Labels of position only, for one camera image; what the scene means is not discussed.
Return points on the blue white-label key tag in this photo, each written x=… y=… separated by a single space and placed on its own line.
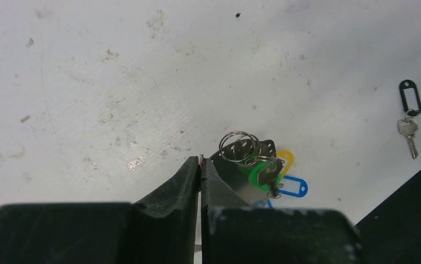
x=293 y=186

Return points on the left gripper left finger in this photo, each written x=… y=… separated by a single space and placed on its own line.
x=159 y=228

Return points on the yellow key tag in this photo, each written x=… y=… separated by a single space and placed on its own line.
x=287 y=158

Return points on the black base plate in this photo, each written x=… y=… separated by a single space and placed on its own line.
x=391 y=233

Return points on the green key tag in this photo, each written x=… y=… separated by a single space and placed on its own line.
x=263 y=171

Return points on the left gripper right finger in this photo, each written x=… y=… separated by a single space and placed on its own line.
x=235 y=232

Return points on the black tag key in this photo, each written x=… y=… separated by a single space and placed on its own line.
x=411 y=103

